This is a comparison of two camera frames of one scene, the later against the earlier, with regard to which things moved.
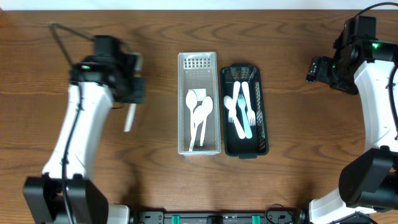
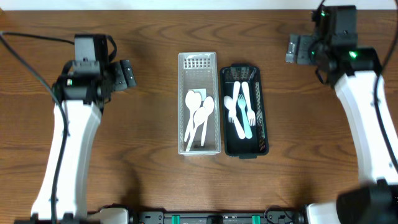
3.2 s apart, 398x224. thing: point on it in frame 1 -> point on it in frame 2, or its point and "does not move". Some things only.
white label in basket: (201, 93) does not move
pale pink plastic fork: (231, 111) does not move
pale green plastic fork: (241, 102) does not move
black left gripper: (137, 86) -> (126, 73)
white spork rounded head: (228, 101) does not move
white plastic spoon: (132, 107) -> (193, 101)
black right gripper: (315, 70) -> (301, 50)
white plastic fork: (248, 105) does not move
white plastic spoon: (207, 106) does not move
